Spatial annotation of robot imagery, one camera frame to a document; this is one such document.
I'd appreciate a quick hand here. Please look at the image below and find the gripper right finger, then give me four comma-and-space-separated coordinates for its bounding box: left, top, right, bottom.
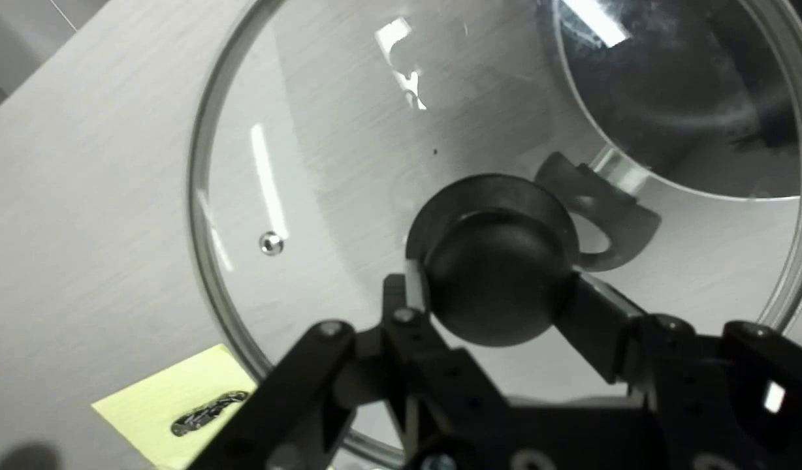
554, 269, 802, 470

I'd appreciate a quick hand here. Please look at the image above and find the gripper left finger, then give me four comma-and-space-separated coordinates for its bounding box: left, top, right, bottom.
187, 258, 501, 470

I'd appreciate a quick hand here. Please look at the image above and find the glass lid with black knob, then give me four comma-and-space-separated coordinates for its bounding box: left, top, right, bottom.
187, 0, 802, 469

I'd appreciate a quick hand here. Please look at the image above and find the yellow sticky note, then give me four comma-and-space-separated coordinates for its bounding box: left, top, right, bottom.
91, 344, 259, 470

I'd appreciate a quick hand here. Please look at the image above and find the steel pot with handle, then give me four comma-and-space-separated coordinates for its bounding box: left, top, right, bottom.
534, 0, 802, 273

